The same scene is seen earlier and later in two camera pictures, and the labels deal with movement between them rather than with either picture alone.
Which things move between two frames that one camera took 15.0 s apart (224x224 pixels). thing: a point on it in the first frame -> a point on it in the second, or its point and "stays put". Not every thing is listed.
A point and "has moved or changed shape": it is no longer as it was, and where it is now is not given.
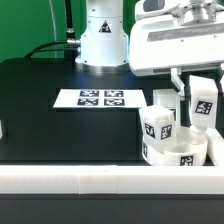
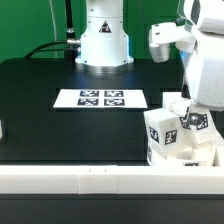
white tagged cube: x=169 y=98 has moved or changed shape
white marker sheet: x=99 y=98 stays put
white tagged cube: x=158 y=126 has moved or changed shape
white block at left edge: x=1 y=131 stays put
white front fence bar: x=94 y=179 stays put
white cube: x=204 y=101 has moved or changed shape
